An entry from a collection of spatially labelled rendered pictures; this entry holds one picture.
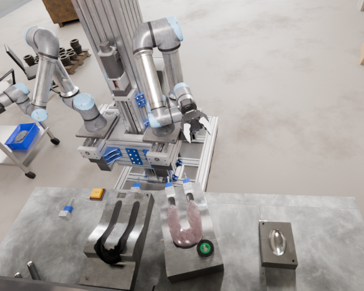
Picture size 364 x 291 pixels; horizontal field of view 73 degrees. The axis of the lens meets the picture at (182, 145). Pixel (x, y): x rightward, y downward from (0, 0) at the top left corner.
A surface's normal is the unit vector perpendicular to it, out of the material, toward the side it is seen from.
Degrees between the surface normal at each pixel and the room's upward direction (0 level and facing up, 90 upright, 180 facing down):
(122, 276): 0
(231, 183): 0
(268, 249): 0
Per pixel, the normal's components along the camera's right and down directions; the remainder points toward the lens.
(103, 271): -0.14, -0.68
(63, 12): 0.17, 0.70
